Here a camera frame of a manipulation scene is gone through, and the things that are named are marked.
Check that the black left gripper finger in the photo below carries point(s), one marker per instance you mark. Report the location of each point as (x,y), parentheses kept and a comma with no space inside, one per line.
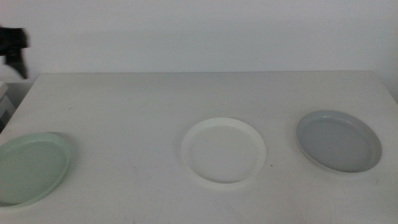
(17,63)

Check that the pale green shallow bowl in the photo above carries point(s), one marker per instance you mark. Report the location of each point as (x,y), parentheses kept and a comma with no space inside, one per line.
(31,166)

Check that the white shallow bowl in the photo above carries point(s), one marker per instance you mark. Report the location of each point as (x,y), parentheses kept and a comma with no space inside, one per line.
(224,152)

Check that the grey shallow bowl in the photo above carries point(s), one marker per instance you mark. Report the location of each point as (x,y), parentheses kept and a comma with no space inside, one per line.
(339,143)

